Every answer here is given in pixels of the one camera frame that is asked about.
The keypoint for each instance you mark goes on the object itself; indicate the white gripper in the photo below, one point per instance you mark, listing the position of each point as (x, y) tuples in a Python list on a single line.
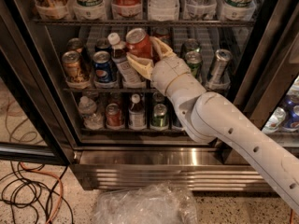
[(169, 71)]

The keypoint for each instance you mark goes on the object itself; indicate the red coke can front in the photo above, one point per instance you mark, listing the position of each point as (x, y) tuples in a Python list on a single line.
[(138, 43)]

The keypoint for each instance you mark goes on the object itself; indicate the red coke can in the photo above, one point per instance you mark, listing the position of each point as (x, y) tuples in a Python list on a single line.
[(163, 34), (138, 43)]

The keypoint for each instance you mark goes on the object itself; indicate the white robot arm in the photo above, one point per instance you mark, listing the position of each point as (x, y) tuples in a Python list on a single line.
[(207, 115)]

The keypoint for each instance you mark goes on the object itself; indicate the red coke can rear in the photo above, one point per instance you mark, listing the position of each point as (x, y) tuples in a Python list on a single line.
[(163, 34)]

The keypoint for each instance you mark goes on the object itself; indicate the brown tea bottle middle shelf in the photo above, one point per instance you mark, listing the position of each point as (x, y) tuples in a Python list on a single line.
[(130, 78)]

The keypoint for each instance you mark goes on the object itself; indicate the brown tea bottle shelf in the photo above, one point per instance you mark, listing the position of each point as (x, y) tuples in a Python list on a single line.
[(137, 120), (130, 78)]

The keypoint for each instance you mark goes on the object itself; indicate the green can rear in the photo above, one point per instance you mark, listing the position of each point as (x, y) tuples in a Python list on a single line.
[(188, 45)]

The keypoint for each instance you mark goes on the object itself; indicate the green can front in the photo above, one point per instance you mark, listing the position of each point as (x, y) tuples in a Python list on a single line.
[(194, 61)]

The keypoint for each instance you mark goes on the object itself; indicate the blue pepsi can front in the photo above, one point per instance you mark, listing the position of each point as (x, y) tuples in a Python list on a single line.
[(104, 68)]

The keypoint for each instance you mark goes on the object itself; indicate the blue pepsi can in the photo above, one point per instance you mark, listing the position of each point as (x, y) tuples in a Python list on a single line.
[(104, 68), (102, 44)]

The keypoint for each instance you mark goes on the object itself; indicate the green can bottom shelf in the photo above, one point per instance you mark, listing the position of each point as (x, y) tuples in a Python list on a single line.
[(159, 116)]

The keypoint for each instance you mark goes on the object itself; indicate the blue pepsi can rear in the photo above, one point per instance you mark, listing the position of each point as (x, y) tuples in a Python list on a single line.
[(102, 44)]

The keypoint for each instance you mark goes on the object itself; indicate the brown tea bottle bottom shelf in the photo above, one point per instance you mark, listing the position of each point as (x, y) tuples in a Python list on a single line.
[(137, 120)]

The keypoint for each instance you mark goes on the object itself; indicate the silver slim can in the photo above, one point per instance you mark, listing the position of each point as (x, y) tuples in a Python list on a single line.
[(222, 58)]

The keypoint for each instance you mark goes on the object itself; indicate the red can bottom shelf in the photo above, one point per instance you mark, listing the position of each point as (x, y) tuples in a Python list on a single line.
[(113, 115)]

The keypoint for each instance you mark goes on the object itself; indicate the gold can rear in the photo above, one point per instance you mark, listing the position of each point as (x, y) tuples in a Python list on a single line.
[(77, 44)]

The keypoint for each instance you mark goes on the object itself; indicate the gold can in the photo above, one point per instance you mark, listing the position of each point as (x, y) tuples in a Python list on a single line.
[(72, 64), (77, 44)]

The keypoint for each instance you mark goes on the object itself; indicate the gold can front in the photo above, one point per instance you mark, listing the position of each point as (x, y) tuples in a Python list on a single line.
[(72, 64)]

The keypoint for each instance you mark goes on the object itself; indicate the clear water bottle bottom shelf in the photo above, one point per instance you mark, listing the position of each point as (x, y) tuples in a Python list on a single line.
[(92, 116)]

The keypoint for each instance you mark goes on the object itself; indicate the steel fridge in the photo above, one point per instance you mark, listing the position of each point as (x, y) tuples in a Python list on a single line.
[(126, 159)]

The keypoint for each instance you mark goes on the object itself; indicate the right glass fridge door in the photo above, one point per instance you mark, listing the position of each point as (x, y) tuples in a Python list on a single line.
[(266, 58)]

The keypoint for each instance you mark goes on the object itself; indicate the glass fridge door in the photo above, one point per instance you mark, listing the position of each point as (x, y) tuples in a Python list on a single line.
[(266, 58), (32, 129)]

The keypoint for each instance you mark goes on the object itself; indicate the left glass fridge door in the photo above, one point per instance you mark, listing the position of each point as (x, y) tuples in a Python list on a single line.
[(32, 129)]

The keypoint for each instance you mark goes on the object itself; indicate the blue can behind door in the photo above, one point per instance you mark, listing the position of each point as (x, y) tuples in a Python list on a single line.
[(290, 105)]

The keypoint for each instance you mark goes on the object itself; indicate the clear plastic bag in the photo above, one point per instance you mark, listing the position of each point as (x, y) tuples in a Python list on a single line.
[(154, 204)]

